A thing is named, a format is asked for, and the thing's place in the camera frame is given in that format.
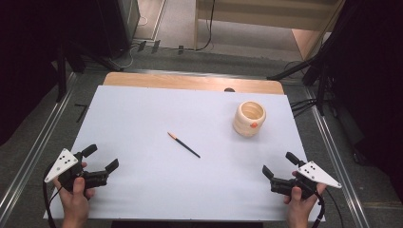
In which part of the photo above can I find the grey metal cabinet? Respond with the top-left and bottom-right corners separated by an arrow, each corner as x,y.
116,0 -> 141,44

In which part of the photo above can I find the white floor cable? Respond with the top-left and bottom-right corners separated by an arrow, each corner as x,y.
117,14 -> 149,70

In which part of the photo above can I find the black hanging cable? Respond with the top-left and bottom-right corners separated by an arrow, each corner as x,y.
193,0 -> 217,52

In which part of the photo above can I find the white table mat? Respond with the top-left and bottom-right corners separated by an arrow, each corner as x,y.
43,85 -> 326,222

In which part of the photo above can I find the wooden table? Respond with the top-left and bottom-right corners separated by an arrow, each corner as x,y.
102,71 -> 285,96

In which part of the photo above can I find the black metal stand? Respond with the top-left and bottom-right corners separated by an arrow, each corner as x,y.
54,37 -> 125,104
265,44 -> 338,117

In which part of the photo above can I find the bundle of black floor cables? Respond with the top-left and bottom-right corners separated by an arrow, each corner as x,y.
289,97 -> 318,119

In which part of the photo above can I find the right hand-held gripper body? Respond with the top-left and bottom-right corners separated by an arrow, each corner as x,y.
270,161 -> 343,200

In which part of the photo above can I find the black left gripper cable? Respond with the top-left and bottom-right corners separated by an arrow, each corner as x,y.
42,161 -> 64,228

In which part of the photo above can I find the aluminium floor rail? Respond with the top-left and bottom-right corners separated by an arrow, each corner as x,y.
0,71 -> 79,220
303,86 -> 371,228

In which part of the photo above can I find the thin black cable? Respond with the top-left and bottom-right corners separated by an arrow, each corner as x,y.
325,187 -> 345,228

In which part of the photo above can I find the person's right hand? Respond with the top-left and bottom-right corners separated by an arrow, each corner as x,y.
282,170 -> 328,224

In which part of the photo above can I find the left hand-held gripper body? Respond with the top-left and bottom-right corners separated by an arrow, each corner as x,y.
44,147 -> 110,193

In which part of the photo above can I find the person's left hand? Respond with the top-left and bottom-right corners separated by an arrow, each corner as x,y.
51,161 -> 96,224

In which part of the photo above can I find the black pencil with orange end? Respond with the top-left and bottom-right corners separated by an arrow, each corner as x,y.
166,131 -> 202,160

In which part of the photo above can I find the cream ribbed ceramic pen holder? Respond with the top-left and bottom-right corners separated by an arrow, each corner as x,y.
232,100 -> 267,138

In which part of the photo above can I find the thick black right gripper cable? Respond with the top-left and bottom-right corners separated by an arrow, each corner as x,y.
311,191 -> 327,228

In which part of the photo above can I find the light wooden frame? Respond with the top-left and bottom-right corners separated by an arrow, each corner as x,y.
193,0 -> 347,62

